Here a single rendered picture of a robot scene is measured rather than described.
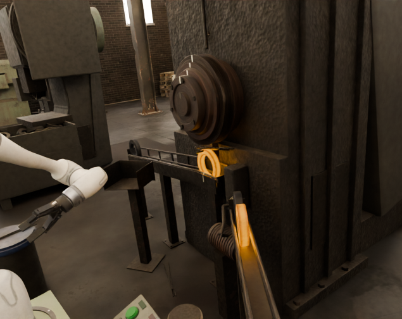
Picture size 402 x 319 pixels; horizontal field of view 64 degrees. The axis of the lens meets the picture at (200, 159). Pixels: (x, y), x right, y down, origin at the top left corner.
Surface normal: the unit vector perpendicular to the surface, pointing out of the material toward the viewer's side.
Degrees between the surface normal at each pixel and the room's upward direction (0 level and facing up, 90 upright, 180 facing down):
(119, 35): 90
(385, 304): 0
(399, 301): 0
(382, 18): 90
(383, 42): 90
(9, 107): 90
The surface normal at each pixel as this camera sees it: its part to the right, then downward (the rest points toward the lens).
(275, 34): -0.82, 0.25
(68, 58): 0.67, 0.17
